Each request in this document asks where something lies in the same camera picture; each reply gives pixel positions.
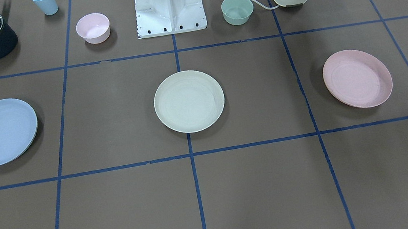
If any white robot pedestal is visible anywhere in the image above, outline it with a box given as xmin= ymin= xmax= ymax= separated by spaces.
xmin=134 ymin=0 xmax=208 ymax=39

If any light blue cup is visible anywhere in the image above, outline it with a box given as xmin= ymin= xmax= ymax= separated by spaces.
xmin=32 ymin=0 xmax=59 ymax=16

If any blue plate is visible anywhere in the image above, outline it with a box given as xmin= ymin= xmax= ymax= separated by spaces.
xmin=0 ymin=98 xmax=38 ymax=165

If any cream plate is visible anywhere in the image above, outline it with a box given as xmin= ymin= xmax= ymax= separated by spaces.
xmin=153 ymin=70 xmax=225 ymax=133

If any pink bowl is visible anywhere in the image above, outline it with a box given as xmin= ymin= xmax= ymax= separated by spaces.
xmin=76 ymin=13 xmax=111 ymax=44

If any pink plate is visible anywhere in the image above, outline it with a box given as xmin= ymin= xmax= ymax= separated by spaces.
xmin=322 ymin=49 xmax=393 ymax=108

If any green bowl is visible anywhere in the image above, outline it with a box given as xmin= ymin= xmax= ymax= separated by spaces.
xmin=220 ymin=0 xmax=254 ymax=26

